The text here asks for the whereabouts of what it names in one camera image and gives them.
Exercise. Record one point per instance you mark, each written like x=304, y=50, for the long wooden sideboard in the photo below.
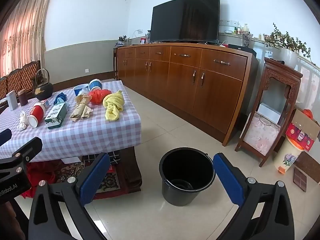
x=207, y=86

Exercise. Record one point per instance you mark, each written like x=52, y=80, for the carved wooden side stand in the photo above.
x=275, y=100

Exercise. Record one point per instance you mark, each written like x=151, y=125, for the floral cream waste bin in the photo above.
x=287, y=155

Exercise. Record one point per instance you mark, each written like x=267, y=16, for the white tissue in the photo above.
x=23, y=123

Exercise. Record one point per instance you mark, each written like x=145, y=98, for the black flat television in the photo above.
x=186, y=21

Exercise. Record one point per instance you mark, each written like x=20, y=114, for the red cloth under table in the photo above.
x=45, y=170

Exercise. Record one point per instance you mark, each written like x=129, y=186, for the small potted succulent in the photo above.
x=122, y=41

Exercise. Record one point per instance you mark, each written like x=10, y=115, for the yellow cloth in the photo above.
x=114, y=104

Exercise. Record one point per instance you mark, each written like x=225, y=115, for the dark blue towel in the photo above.
x=60, y=98

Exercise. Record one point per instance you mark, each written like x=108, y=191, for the white rectangular box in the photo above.
x=12, y=100

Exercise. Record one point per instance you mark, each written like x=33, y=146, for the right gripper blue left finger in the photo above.
x=91, y=177

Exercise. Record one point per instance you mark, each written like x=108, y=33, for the light blue plastic tub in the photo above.
x=78, y=88

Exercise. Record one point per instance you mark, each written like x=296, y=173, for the red mesh bag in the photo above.
x=98, y=95

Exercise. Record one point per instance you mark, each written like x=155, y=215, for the brown paper bag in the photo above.
x=82, y=110

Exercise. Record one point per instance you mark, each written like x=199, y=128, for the dark brown jar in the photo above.
x=22, y=96

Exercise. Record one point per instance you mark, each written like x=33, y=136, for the wooden lattice bench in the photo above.
x=21, y=78

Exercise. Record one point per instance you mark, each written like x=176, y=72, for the blue white paper cup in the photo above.
x=95, y=84

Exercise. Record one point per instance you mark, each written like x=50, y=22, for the black plastic bucket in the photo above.
x=185, y=172

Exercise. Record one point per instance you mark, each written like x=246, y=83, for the green white carton box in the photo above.
x=56, y=116

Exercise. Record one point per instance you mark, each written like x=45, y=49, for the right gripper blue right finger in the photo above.
x=232, y=179

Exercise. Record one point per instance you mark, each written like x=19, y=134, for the glass vase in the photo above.
x=246, y=38

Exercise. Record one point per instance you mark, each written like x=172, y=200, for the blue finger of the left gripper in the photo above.
x=5, y=136
x=23, y=155

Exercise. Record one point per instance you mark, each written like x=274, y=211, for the brown tile sample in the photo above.
x=300, y=179

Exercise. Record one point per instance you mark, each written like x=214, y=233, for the pink curtain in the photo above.
x=22, y=38

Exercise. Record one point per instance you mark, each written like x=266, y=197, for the black iron teapot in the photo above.
x=44, y=89

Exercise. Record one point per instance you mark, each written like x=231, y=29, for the pink floral bag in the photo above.
x=261, y=133

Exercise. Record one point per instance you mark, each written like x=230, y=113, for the cardboard box with red packs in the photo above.
x=303, y=129

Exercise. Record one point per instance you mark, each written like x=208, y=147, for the potted green plant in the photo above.
x=286, y=41

